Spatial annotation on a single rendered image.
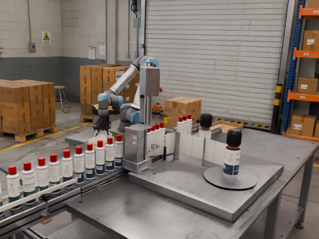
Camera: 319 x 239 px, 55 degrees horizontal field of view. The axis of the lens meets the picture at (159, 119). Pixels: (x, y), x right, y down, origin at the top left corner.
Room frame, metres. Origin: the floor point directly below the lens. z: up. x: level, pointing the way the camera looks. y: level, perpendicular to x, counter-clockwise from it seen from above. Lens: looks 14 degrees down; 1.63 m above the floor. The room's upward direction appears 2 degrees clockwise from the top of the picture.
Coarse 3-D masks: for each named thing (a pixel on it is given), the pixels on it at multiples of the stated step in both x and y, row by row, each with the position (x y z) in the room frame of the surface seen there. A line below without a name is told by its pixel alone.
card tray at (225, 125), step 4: (220, 120) 3.15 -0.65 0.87; (212, 124) 3.02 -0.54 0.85; (216, 124) 3.09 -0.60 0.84; (224, 124) 3.11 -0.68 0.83; (228, 124) 3.09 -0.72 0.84; (232, 124) 3.06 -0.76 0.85; (236, 124) 3.04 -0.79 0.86; (240, 124) 3.01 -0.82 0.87; (224, 128) 2.96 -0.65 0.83; (228, 128) 2.96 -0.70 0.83; (232, 128) 2.97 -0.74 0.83; (236, 128) 2.87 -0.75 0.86; (240, 128) 2.95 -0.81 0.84; (224, 132) 2.80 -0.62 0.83
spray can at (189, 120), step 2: (188, 114) 2.41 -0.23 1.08; (190, 114) 2.42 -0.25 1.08; (188, 116) 2.40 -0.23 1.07; (190, 116) 2.40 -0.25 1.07; (188, 118) 2.40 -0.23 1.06; (190, 118) 2.40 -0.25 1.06; (188, 120) 2.39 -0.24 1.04; (190, 120) 2.39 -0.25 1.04; (188, 122) 2.39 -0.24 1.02; (190, 122) 2.39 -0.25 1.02; (188, 124) 2.39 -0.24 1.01; (190, 124) 2.39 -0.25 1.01; (188, 126) 2.39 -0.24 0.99; (190, 126) 2.39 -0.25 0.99; (188, 128) 2.39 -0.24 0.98; (190, 128) 2.39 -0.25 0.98; (188, 130) 2.39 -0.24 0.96; (190, 130) 2.39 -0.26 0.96; (188, 132) 2.39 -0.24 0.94; (190, 132) 2.39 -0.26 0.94; (188, 134) 2.39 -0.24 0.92; (190, 134) 2.40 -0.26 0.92
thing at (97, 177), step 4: (216, 128) 2.78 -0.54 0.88; (220, 128) 2.79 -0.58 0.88; (152, 156) 1.97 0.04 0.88; (116, 168) 1.74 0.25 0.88; (120, 168) 1.74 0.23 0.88; (108, 172) 1.68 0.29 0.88; (112, 172) 1.68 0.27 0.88; (84, 176) 1.61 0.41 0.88; (96, 176) 1.62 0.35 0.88; (100, 176) 1.62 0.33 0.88; (104, 176) 1.62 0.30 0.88; (84, 180) 1.56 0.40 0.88; (88, 180) 1.56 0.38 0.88; (92, 180) 1.57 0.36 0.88; (76, 184) 1.51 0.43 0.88; (80, 184) 1.51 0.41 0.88; (84, 184) 1.51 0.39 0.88
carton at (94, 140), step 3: (99, 135) 2.27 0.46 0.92; (102, 135) 2.27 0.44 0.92; (105, 135) 2.28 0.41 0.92; (90, 138) 2.18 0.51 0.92; (93, 138) 2.18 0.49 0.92; (96, 138) 2.18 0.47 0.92; (99, 138) 2.19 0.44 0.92; (102, 138) 2.19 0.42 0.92; (105, 138) 2.19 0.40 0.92; (90, 141) 2.15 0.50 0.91; (93, 141) 2.14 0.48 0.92; (96, 141) 2.12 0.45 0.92; (105, 141) 2.15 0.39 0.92; (93, 144) 2.14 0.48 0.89; (96, 144) 2.12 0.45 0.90; (105, 144) 2.15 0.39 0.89; (93, 147) 2.14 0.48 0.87
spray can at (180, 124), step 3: (180, 117) 2.30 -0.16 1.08; (180, 120) 2.29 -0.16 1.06; (177, 123) 2.30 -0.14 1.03; (180, 123) 2.28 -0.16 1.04; (183, 123) 2.30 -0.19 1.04; (177, 126) 2.30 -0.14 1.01; (180, 126) 2.28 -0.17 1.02; (183, 126) 2.30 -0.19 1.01; (177, 129) 2.30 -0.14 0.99; (180, 129) 2.28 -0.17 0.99; (180, 132) 2.28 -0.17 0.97
